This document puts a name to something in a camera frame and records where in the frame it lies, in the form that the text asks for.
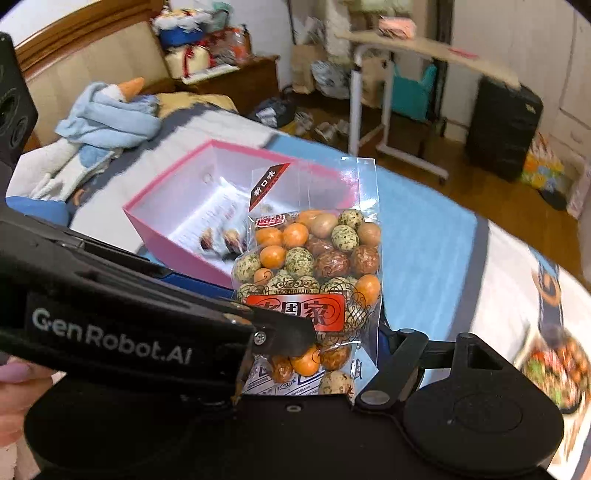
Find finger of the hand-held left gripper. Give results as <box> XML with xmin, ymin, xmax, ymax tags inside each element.
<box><xmin>60</xmin><ymin>230</ymin><xmax>234</xmax><ymax>293</ymax></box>
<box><xmin>216</xmin><ymin>306</ymin><xmax>318</xmax><ymax>358</ymax></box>

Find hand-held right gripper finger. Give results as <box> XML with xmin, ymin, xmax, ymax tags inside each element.
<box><xmin>353</xmin><ymin>325</ymin><xmax>522</xmax><ymax>411</ymax></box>

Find pink cardboard box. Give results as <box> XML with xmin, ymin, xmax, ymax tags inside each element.
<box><xmin>122</xmin><ymin>140</ymin><xmax>361</xmax><ymax>289</ymax></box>

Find large cream noodle bag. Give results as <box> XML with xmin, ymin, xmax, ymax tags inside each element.
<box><xmin>519</xmin><ymin>332</ymin><xmax>583</xmax><ymax>462</ymax></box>

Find person's left hand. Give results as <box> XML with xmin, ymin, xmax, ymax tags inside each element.
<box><xmin>0</xmin><ymin>359</ymin><xmax>65</xmax><ymax>467</ymax></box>

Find white paper sheet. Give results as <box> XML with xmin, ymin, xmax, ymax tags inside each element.
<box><xmin>171</xmin><ymin>189</ymin><xmax>259</xmax><ymax>259</ymax></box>

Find road print bedsheet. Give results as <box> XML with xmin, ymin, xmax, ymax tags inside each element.
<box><xmin>7</xmin><ymin>106</ymin><xmax>591</xmax><ymax>467</ymax></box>

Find light blue blanket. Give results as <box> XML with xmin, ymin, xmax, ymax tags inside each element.
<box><xmin>55</xmin><ymin>82</ymin><xmax>162</xmax><ymax>148</ymax></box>

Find yellow pillow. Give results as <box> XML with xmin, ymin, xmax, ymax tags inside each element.
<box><xmin>154</xmin><ymin>91</ymin><xmax>238</xmax><ymax>118</ymax></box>

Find wooden nightstand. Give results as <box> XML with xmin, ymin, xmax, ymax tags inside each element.
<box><xmin>173</xmin><ymin>55</ymin><xmax>280</xmax><ymax>116</ymax></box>

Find wooden padded headboard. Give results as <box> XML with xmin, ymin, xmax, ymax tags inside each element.
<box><xmin>14</xmin><ymin>0</ymin><xmax>176</xmax><ymax>148</ymax></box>

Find pair of slippers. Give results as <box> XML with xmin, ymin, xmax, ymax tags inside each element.
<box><xmin>293</xmin><ymin>115</ymin><xmax>352</xmax><ymax>144</ymax></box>

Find cream bag with red ribbon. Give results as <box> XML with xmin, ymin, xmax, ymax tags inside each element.
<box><xmin>164</xmin><ymin>44</ymin><xmax>211</xmax><ymax>79</ymax></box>

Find black bag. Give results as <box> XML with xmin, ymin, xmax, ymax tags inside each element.
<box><xmin>249</xmin><ymin>96</ymin><xmax>296</xmax><ymax>129</ymax></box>

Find colourful gift bag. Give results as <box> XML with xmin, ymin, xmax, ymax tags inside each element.
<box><xmin>519</xmin><ymin>131</ymin><xmax>566</xmax><ymax>190</ymax></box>

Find tall white plastic bag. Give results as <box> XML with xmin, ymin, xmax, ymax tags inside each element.
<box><xmin>566</xmin><ymin>164</ymin><xmax>591</xmax><ymax>220</ymax></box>

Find orange bottle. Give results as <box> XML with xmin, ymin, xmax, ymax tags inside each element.
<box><xmin>231</xmin><ymin>28</ymin><xmax>252</xmax><ymax>58</ymax></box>

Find black suitcase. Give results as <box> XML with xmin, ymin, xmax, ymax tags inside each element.
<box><xmin>465</xmin><ymin>76</ymin><xmax>543</xmax><ymax>182</ymax></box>

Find teal shopping bag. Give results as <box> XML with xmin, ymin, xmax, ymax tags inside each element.
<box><xmin>392</xmin><ymin>62</ymin><xmax>438</xmax><ymax>121</ymax></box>

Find white printed plastic bag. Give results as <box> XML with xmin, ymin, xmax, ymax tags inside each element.
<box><xmin>311</xmin><ymin>60</ymin><xmax>352</xmax><ymax>100</ymax></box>

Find brown paper bag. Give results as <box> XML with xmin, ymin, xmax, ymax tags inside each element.
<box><xmin>290</xmin><ymin>44</ymin><xmax>328</xmax><ymax>95</ymax></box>
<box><xmin>360</xmin><ymin>58</ymin><xmax>393</xmax><ymax>109</ymax></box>

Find wooden overbed table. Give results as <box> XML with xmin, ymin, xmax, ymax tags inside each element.
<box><xmin>335</xmin><ymin>30</ymin><xmax>522</xmax><ymax>183</ymax></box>

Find hanging cream fleece garment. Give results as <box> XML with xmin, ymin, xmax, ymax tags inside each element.
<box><xmin>318</xmin><ymin>0</ymin><xmax>370</xmax><ymax>61</ymax></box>

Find pink tissue box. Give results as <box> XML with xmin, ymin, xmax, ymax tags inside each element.
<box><xmin>378</xmin><ymin>16</ymin><xmax>416</xmax><ymax>38</ymax></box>

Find white wardrobe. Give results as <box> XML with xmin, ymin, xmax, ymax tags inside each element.
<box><xmin>452</xmin><ymin>0</ymin><xmax>591</xmax><ymax>153</ymax></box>

